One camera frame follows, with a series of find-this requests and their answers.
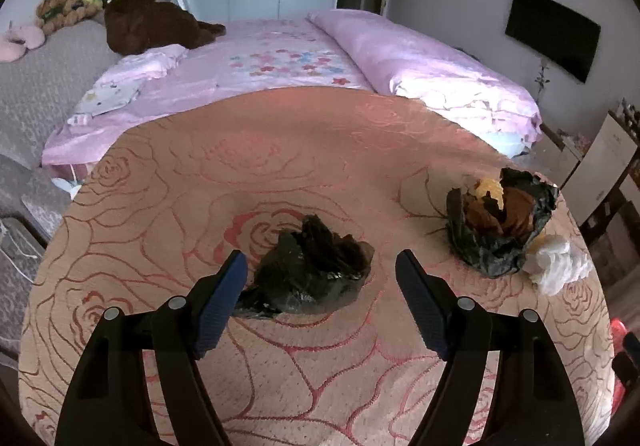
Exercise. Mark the red plastic basket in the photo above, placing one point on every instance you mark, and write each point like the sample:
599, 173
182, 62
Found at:
619, 331

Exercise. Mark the white cabinet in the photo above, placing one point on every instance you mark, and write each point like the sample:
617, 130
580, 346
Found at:
607, 160

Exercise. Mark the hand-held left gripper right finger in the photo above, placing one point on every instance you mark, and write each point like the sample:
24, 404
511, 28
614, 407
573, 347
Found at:
420, 301

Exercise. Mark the pink duvet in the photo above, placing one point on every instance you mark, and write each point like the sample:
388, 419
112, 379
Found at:
425, 60

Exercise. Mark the rose pattern tablecloth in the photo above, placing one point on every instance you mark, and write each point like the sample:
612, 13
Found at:
300, 160

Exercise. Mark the pink folded clothing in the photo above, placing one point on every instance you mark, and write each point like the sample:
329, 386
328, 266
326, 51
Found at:
130, 75

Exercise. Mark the black wall television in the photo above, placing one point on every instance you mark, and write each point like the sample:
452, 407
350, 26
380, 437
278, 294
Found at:
552, 33

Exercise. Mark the large black plastic bag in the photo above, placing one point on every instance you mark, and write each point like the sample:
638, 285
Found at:
492, 258

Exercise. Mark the pink floral bed sheet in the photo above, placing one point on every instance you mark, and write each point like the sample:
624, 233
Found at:
260, 65

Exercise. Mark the small black plastic bag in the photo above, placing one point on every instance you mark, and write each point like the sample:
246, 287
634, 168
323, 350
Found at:
310, 271

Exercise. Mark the brown teddy bear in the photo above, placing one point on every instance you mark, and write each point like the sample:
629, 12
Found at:
145, 20

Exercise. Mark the pink plush toy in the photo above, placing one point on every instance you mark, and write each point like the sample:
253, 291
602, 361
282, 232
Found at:
20, 43

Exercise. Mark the white tissue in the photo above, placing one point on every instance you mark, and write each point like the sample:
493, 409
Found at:
557, 266

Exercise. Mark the grey padded headboard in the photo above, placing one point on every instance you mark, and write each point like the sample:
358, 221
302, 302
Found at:
45, 90

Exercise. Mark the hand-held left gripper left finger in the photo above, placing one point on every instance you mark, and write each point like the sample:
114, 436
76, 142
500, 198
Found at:
222, 301

